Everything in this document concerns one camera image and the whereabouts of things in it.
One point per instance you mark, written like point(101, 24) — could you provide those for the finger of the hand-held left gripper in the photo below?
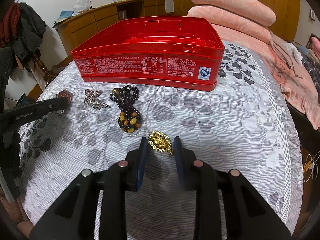
point(37, 110)

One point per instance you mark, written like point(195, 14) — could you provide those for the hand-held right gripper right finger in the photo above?
point(178, 162)

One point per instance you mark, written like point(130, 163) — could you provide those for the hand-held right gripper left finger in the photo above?
point(141, 165)

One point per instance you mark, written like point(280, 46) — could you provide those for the gold pendant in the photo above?
point(158, 142)

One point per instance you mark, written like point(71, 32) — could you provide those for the red tin box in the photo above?
point(150, 65)

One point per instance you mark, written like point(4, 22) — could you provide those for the wooden coat rack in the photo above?
point(46, 72)

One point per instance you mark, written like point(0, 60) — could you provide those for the grey floral quilted bedspread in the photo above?
point(212, 130)

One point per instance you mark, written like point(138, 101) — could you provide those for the dark hanging jackets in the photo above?
point(28, 35)

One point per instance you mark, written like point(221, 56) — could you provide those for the dark red scarf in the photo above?
point(10, 25)

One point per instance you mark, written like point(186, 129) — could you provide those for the blue cloth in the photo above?
point(64, 17)

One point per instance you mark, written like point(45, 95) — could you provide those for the wooden sideboard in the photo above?
point(85, 22)

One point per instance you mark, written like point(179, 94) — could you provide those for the white plastic bag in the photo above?
point(81, 5)

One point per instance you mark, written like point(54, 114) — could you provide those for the grey paper bag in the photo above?
point(121, 15)

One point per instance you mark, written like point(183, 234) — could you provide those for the pink bed sheet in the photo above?
point(300, 92)

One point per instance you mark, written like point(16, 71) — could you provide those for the folded pink blanket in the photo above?
point(232, 5)
point(230, 27)

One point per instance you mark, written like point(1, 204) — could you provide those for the white cloth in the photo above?
point(296, 50)

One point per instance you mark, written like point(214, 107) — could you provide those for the folded plaid shirt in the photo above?
point(311, 67)

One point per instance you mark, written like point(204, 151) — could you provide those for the folded pink towel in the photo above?
point(313, 43)

